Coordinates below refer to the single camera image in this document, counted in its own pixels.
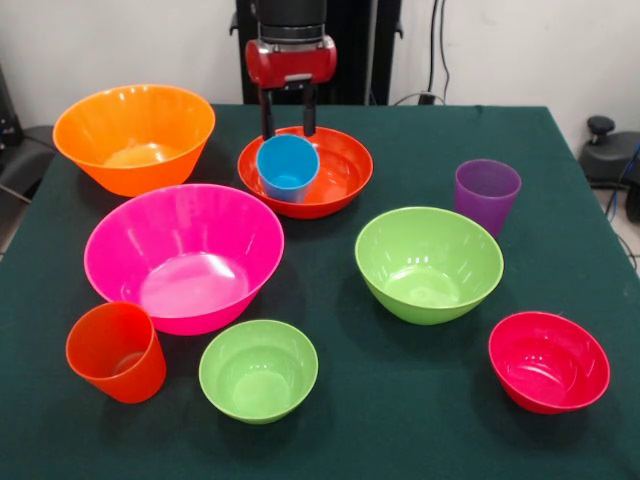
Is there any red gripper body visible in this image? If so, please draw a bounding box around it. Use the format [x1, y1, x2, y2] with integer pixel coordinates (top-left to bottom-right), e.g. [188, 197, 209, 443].
[244, 34, 339, 92]

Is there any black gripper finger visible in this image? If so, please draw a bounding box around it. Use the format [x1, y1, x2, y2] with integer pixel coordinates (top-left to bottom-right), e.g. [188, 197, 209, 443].
[301, 84, 319, 138]
[259, 89, 276, 141]

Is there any blue cup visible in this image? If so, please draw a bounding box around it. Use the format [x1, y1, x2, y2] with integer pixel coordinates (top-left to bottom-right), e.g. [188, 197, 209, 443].
[256, 134, 321, 204]

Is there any red-orange bowl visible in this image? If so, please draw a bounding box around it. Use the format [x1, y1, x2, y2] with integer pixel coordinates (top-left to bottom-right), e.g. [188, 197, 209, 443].
[236, 125, 375, 220]

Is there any large orange bowl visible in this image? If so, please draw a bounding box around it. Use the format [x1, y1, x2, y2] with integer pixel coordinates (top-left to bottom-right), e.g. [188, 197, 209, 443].
[52, 84, 217, 198]

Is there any large pink bowl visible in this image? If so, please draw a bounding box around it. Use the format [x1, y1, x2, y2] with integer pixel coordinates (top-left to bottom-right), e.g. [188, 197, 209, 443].
[83, 183, 286, 337]

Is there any red-orange cup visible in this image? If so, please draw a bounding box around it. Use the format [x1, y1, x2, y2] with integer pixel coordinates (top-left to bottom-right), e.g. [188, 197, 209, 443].
[65, 301, 168, 405]

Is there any large green bowl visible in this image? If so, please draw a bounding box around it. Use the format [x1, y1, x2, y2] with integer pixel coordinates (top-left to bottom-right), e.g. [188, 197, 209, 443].
[354, 206, 505, 327]

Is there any purple cup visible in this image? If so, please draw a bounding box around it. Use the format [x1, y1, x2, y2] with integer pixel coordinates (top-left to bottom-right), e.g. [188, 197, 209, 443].
[453, 158, 523, 239]

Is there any small green bowl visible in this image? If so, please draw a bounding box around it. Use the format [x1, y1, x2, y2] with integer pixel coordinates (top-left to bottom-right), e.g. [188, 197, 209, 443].
[198, 319, 320, 426]

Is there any dark green table cloth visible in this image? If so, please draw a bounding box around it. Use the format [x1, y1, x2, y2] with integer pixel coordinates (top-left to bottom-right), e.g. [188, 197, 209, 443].
[0, 102, 640, 480]

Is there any small pink bowl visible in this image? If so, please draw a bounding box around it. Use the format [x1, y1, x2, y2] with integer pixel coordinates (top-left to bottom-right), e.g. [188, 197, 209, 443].
[488, 311, 612, 416]

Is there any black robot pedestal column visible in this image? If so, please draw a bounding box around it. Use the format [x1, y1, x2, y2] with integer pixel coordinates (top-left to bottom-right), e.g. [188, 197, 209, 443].
[229, 0, 404, 106]

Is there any black wall cable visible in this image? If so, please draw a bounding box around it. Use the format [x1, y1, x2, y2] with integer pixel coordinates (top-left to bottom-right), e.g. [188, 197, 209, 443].
[427, 0, 452, 102]

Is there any black pedestal leg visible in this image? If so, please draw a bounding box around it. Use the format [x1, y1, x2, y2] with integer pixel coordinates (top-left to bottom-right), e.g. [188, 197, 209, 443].
[578, 115, 640, 224]
[0, 124, 66, 201]

